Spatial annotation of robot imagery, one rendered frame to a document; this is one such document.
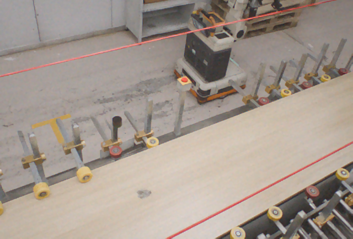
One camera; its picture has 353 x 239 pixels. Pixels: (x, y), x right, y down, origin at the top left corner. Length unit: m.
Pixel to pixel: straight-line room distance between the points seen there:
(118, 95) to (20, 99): 1.07
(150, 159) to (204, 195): 0.41
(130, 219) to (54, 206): 0.43
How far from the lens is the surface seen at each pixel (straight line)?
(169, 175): 2.21
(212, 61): 3.76
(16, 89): 4.32
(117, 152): 2.31
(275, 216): 2.20
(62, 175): 2.48
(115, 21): 5.14
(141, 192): 2.11
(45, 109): 4.00
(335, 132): 2.87
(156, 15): 5.41
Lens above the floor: 2.66
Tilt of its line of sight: 42 degrees down
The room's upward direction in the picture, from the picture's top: 7 degrees clockwise
